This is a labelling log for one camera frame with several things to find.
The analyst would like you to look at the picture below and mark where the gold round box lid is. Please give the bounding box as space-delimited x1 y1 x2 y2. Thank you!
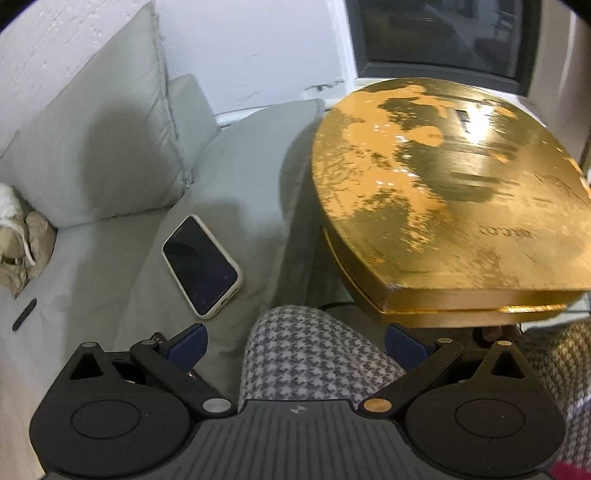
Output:
311 78 590 312

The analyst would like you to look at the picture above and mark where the gold round gift box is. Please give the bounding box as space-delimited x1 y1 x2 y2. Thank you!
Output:
324 231 583 328

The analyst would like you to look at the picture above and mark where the small black stick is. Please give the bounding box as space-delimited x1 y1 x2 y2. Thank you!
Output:
12 298 37 332

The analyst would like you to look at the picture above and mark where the smartphone in white case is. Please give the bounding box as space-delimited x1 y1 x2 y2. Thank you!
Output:
161 214 243 320

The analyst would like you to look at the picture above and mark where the houndstooth trousers leg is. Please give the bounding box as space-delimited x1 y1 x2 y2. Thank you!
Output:
238 306 590 479

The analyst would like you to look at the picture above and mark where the crumpled beige cloth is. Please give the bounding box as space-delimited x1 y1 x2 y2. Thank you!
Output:
0 183 57 298

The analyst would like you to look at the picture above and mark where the grey sofa armrest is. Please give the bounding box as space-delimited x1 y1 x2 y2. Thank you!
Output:
114 100 325 400

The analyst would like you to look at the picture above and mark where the grey sofa cushion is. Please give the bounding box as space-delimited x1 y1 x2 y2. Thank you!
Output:
1 3 186 228

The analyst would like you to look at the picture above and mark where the dark window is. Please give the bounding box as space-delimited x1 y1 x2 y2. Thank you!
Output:
346 0 542 96

